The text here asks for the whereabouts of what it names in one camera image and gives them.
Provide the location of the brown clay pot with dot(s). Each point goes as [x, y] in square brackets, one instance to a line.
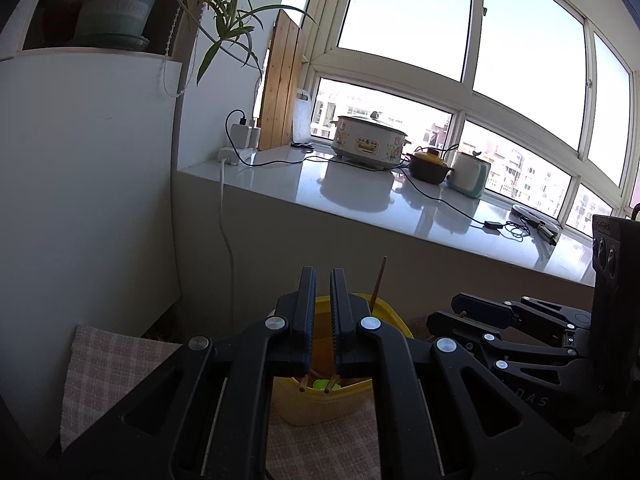
[430, 167]

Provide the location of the grey-green flower pot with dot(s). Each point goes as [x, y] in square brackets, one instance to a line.
[115, 10]

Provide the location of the white charger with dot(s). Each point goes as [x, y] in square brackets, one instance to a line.
[242, 135]

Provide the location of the white power strip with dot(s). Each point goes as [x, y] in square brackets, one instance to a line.
[235, 155]

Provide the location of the wooden slat board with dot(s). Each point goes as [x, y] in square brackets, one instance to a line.
[282, 85]

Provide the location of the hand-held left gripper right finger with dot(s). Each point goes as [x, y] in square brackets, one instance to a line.
[334, 325]

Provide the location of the white window frame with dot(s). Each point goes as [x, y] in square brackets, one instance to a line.
[470, 95]

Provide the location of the yellow plastic container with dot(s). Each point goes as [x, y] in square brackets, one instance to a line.
[300, 410]

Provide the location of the white plastic board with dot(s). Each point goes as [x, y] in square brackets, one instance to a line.
[302, 115]

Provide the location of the round white plate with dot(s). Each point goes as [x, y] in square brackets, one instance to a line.
[525, 210]

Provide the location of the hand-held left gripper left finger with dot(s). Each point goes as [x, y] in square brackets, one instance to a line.
[311, 320]

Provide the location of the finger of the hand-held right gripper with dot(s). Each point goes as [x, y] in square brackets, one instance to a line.
[480, 307]
[455, 327]

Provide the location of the small black object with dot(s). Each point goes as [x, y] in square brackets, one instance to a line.
[302, 146]

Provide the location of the green spider plant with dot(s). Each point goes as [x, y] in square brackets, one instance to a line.
[210, 55]

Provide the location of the green plastic spoon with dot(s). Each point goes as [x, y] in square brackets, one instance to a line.
[320, 385]

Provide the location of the white windowsill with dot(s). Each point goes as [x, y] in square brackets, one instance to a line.
[350, 200]

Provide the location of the light blue kettle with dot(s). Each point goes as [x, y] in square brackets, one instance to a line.
[470, 175]

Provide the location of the white floral electric pot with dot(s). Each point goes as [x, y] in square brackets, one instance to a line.
[367, 140]

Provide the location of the black hand tool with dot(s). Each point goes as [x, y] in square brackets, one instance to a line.
[546, 232]

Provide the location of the pink plaid cloth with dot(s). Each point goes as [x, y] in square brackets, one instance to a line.
[100, 370]

